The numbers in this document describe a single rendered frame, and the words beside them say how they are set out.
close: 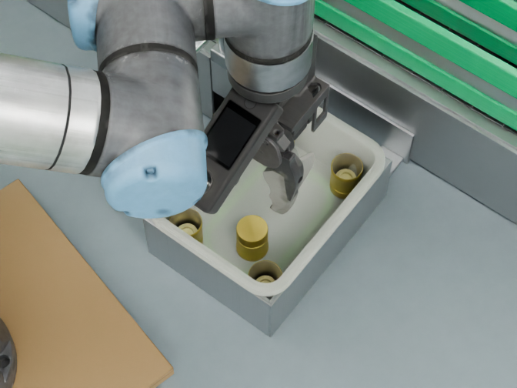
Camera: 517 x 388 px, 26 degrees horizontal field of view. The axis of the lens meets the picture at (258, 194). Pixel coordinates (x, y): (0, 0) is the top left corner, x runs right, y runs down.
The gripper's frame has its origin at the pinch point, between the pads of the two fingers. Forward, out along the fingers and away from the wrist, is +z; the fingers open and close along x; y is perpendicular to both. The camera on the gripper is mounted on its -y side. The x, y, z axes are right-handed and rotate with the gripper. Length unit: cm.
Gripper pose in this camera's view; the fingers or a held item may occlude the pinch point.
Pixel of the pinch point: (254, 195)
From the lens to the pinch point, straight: 113.2
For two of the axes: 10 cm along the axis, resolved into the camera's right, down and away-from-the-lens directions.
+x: -8.1, -5.0, 3.0
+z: 0.0, 5.1, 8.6
